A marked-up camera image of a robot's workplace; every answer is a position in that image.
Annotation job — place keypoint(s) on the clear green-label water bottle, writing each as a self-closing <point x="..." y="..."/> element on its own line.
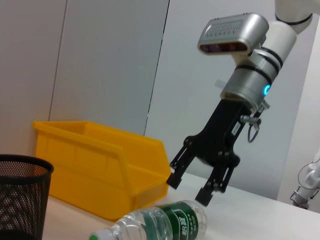
<point x="155" y="222"/>

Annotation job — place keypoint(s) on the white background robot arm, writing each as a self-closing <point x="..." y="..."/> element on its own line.
<point x="310" y="180"/>

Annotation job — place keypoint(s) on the black mesh pen holder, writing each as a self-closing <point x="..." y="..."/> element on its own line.
<point x="22" y="195"/>

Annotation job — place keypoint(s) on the yellow plastic bin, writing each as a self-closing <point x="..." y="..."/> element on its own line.
<point x="87" y="175"/>

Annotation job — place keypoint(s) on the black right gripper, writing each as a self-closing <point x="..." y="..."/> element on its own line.
<point x="220" y="135"/>

